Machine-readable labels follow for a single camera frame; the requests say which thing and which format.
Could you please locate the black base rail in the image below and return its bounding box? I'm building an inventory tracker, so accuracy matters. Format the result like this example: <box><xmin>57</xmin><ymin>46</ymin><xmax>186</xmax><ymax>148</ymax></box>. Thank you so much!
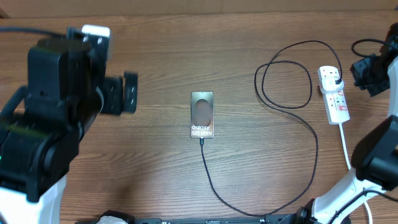
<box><xmin>76</xmin><ymin>210</ymin><xmax>314</xmax><ymax>224</ymax></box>

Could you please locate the white power strip cord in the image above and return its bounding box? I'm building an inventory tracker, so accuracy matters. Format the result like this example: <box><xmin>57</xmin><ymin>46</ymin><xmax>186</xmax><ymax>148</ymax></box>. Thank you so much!
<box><xmin>338</xmin><ymin>123</ymin><xmax>374</xmax><ymax>224</ymax></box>

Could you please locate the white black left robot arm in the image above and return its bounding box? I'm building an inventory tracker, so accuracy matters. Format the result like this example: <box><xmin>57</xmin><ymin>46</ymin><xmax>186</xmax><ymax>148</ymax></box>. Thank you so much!
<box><xmin>1</xmin><ymin>39</ymin><xmax>137</xmax><ymax>223</ymax></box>

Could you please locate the white charger plug adapter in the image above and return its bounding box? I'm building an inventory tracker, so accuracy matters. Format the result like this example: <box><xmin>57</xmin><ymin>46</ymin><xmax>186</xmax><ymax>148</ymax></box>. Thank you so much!
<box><xmin>320</xmin><ymin>77</ymin><xmax>345</xmax><ymax>94</ymax></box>

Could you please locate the white power strip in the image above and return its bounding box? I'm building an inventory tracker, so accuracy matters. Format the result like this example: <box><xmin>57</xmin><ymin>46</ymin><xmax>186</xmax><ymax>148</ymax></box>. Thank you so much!
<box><xmin>317</xmin><ymin>65</ymin><xmax>351</xmax><ymax>126</ymax></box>

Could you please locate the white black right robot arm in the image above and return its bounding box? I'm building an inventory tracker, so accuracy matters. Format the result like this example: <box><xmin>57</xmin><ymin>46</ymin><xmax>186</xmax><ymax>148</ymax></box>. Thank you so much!
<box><xmin>281</xmin><ymin>24</ymin><xmax>397</xmax><ymax>223</ymax></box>

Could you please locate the black USB charger cable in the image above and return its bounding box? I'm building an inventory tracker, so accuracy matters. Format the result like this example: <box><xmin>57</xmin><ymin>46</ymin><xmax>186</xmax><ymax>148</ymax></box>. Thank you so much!
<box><xmin>199</xmin><ymin>40</ymin><xmax>344</xmax><ymax>217</ymax></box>

